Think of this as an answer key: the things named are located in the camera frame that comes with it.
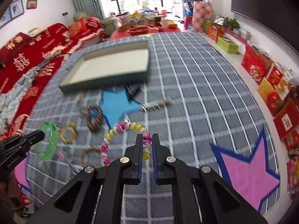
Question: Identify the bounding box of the pink floral wrapped box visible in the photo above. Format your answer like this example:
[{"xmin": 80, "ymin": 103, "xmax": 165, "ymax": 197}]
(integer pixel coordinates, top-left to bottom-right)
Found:
[{"xmin": 192, "ymin": 1, "xmax": 212, "ymax": 32}]

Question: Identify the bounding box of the red plastic colander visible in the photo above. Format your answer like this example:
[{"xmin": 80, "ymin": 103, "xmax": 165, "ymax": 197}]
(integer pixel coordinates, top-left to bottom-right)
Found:
[{"xmin": 127, "ymin": 25, "xmax": 149, "ymax": 36}]

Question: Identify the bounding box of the large black television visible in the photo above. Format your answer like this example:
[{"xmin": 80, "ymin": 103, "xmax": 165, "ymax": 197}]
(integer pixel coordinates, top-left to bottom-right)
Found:
[{"xmin": 231, "ymin": 0, "xmax": 298, "ymax": 53}]

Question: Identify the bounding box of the potted green plant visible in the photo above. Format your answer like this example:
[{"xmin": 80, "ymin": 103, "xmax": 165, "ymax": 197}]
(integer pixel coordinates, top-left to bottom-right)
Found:
[{"xmin": 224, "ymin": 17, "xmax": 241, "ymax": 31}]

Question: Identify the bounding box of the pink yellow beaded bracelet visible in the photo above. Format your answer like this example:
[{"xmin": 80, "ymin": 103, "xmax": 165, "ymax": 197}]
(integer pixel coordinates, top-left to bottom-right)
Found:
[{"xmin": 100, "ymin": 121, "xmax": 153, "ymax": 166}]

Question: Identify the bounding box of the silver star hair clip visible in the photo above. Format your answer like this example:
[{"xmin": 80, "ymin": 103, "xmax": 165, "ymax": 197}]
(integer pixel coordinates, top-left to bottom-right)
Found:
[{"xmin": 140, "ymin": 97, "xmax": 172, "ymax": 112}]

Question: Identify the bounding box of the dark brown beaded bracelet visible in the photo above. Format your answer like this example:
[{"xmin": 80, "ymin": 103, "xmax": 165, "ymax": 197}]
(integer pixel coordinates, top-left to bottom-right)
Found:
[{"xmin": 86, "ymin": 105, "xmax": 104, "ymax": 133}]

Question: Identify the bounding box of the green translucent bangle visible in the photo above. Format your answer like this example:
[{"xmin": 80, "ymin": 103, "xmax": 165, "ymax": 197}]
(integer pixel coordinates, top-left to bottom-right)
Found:
[{"xmin": 34, "ymin": 121, "xmax": 58, "ymax": 161}]

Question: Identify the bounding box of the silver heart pendant charm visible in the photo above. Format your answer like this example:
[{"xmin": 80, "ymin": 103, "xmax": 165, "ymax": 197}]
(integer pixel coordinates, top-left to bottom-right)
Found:
[{"xmin": 78, "ymin": 105, "xmax": 88, "ymax": 118}]

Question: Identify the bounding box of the grey floral blanket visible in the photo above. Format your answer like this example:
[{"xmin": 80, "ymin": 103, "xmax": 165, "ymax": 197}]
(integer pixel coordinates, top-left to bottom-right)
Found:
[{"xmin": 1, "ymin": 50, "xmax": 61, "ymax": 135}]

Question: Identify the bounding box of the yellow hair tie with bead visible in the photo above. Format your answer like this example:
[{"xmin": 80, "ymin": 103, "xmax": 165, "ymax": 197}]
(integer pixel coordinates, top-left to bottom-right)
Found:
[{"xmin": 57, "ymin": 122, "xmax": 79, "ymax": 145}]

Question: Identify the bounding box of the white mug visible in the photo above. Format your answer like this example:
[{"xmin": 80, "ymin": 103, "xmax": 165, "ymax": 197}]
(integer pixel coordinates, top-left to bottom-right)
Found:
[{"xmin": 160, "ymin": 18, "xmax": 169, "ymax": 29}]

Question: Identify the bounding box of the red embroidered cushion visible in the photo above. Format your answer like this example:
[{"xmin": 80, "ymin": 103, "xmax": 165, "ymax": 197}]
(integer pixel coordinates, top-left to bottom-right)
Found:
[{"xmin": 68, "ymin": 17, "xmax": 87, "ymax": 38}]

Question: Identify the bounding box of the beige armchair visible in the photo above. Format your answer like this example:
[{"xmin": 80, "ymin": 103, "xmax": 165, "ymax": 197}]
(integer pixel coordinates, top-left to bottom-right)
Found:
[{"xmin": 73, "ymin": 12, "xmax": 119, "ymax": 36}]

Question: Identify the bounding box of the black claw hair clip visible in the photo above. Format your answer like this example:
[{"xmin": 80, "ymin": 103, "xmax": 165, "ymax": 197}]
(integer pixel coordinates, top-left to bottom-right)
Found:
[{"xmin": 124, "ymin": 84, "xmax": 141, "ymax": 100}]

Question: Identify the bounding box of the grey checked table cloth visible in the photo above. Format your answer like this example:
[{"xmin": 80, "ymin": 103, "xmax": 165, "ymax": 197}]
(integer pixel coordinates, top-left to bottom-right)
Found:
[{"xmin": 25, "ymin": 32, "xmax": 280, "ymax": 214}]

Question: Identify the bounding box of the tan braided bracelet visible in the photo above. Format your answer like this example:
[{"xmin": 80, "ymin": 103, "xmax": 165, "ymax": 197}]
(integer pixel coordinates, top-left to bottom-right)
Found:
[{"xmin": 79, "ymin": 145, "xmax": 104, "ymax": 169}]

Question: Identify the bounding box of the shallow green tray box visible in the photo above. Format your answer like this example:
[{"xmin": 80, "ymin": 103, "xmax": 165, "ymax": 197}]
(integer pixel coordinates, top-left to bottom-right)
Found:
[{"xmin": 59, "ymin": 38, "xmax": 150, "ymax": 93}]

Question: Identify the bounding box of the red wedding sofa cover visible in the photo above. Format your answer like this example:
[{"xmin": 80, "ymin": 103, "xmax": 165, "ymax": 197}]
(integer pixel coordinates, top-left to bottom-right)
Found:
[{"xmin": 1, "ymin": 23, "xmax": 107, "ymax": 140}]

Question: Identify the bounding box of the round red table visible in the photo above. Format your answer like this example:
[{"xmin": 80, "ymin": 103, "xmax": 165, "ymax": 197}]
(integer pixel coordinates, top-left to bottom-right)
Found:
[{"xmin": 110, "ymin": 25, "xmax": 181, "ymax": 41}]

